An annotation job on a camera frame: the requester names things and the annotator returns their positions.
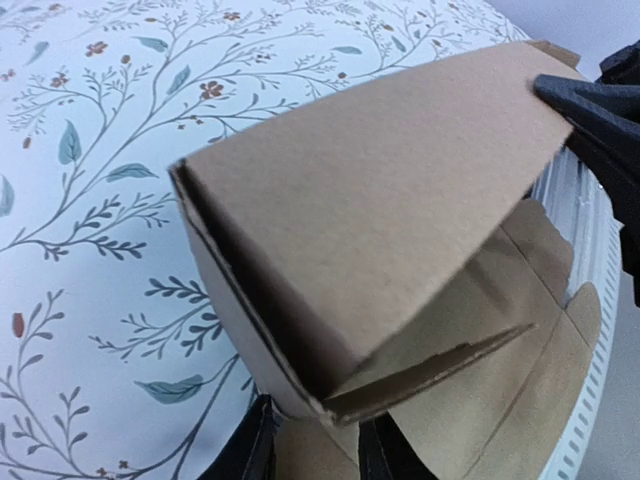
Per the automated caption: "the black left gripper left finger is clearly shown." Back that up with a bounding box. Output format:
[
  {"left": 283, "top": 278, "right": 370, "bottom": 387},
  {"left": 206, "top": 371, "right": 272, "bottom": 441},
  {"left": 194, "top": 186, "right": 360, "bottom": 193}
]
[{"left": 199, "top": 395, "right": 278, "bottom": 480}]

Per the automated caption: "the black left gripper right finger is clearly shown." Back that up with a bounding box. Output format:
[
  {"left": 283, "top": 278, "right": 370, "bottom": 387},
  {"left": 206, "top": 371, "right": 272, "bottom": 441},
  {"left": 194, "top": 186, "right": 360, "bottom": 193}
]
[{"left": 358, "top": 413, "right": 430, "bottom": 480}]

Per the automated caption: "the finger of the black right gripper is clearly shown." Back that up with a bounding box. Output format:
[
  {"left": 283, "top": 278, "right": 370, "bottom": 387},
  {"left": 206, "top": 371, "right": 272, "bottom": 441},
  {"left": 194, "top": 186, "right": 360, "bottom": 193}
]
[{"left": 533, "top": 42, "right": 639, "bottom": 303}]

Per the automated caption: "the brown cardboard box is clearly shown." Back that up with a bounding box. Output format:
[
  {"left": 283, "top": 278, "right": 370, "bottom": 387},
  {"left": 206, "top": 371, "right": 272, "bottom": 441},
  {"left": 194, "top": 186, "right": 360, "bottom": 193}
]
[{"left": 170, "top": 41, "right": 601, "bottom": 479}]

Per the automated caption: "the floral patterned table mat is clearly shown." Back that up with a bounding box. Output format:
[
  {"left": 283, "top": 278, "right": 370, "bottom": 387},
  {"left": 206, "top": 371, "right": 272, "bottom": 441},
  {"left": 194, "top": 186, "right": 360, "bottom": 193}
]
[{"left": 1, "top": 0, "right": 525, "bottom": 479}]

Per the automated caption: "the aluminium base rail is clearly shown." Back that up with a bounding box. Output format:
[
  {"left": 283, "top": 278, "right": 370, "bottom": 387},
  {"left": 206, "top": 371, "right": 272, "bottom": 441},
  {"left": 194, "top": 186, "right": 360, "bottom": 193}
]
[{"left": 529, "top": 149, "right": 640, "bottom": 480}]

